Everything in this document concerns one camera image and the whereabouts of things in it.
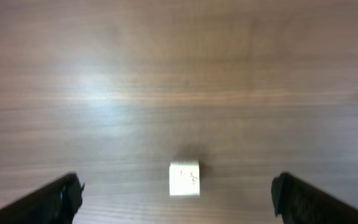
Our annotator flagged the plain wooden block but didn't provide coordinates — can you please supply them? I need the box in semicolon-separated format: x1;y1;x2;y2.
169;160;200;197

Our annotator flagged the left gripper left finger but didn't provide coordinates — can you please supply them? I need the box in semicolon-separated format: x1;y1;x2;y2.
0;172;85;224

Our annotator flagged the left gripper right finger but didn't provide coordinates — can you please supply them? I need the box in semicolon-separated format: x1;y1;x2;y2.
271;172;358;224

